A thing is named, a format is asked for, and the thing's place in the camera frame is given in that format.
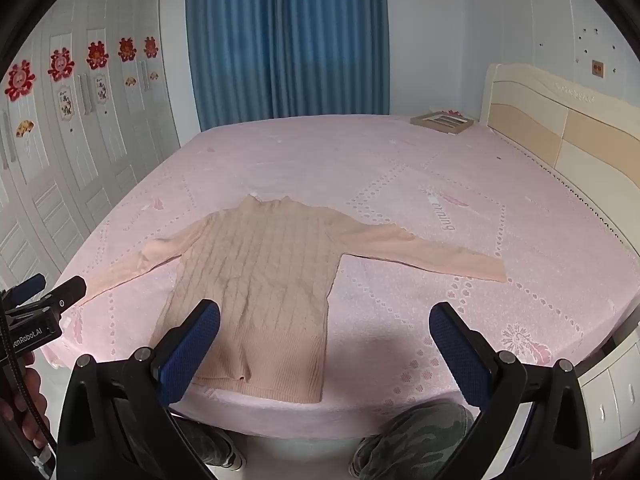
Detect beige knitted sweater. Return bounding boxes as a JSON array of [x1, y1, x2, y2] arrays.
[[75, 194, 508, 405]]

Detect cream wooden headboard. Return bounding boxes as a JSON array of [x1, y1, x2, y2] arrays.
[[479, 62, 640, 261]]

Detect flat cardboard box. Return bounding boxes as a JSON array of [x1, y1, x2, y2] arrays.
[[410, 108, 475, 137]]

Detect black cable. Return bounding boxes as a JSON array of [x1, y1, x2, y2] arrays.
[[0, 310, 55, 478]]

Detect blue curtain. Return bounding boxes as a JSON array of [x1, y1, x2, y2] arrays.
[[185, 0, 391, 133]]

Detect pink patterned bed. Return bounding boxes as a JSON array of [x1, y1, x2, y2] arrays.
[[42, 112, 632, 443]]

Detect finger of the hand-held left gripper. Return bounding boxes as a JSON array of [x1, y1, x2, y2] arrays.
[[37, 276, 87, 318], [10, 274, 47, 306]]

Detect white nightstand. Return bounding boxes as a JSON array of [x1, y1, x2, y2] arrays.
[[575, 327, 640, 466]]

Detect white wardrobe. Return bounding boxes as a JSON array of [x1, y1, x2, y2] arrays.
[[0, 0, 182, 291]]

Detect person's left hand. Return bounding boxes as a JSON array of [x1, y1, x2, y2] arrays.
[[0, 352, 52, 451]]

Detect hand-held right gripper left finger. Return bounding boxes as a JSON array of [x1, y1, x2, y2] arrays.
[[55, 299, 222, 480]]

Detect person's right leg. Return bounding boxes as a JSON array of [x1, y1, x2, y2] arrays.
[[348, 400, 476, 480]]

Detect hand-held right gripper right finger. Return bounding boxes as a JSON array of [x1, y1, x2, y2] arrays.
[[429, 301, 594, 480]]

